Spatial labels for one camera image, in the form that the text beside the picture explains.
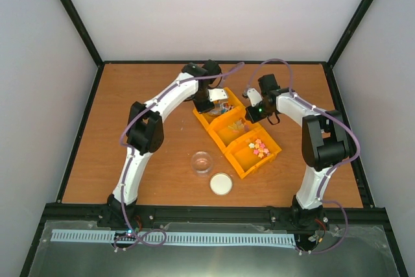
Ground black front rail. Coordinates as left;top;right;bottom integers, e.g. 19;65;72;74
41;202;388;230

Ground orange three-compartment bin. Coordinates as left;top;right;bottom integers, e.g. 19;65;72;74
193;87;281;179

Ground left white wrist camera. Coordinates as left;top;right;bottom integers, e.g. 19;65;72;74
208;88;228;104

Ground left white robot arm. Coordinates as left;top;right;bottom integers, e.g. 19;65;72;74
107;60;222;227

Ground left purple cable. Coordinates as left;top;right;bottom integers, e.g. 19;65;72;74
113;62;246;254

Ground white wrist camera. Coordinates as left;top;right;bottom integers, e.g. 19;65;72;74
208;88;228;104
243;87;263;107

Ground white round lid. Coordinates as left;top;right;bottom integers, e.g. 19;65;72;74
209;173;233;196

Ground light blue cable duct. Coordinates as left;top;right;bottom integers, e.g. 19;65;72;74
50;229;295;248

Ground clear glass bowl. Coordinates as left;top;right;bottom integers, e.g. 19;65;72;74
191;151;213;176

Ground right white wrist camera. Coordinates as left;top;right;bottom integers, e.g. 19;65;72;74
243;87;263;107

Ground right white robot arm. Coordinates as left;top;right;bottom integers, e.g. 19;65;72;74
243;74;350;229

